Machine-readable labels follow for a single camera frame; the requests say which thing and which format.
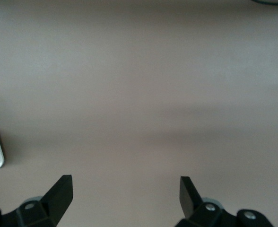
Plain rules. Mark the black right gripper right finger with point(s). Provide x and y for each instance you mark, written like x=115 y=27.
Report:
x=191 y=201

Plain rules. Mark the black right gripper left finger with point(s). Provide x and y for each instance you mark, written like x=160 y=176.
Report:
x=56 y=201

